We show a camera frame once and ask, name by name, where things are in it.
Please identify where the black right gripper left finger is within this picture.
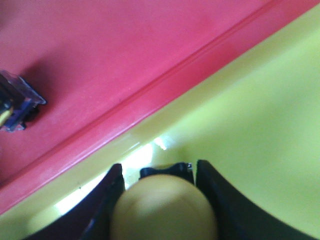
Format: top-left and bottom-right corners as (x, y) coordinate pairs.
(26, 163), (125, 240)

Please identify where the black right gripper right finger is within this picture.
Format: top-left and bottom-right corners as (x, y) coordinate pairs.
(196, 159), (314, 240)

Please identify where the yellow push button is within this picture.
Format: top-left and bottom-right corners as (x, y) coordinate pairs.
(109, 162), (219, 240)

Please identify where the red push button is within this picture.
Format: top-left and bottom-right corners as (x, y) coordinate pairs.
(0, 70), (47, 133)

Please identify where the yellow plastic tray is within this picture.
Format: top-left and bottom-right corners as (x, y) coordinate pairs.
(0, 1), (320, 240)

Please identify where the red plastic tray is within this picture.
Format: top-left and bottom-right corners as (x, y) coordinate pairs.
(0, 0), (319, 213)

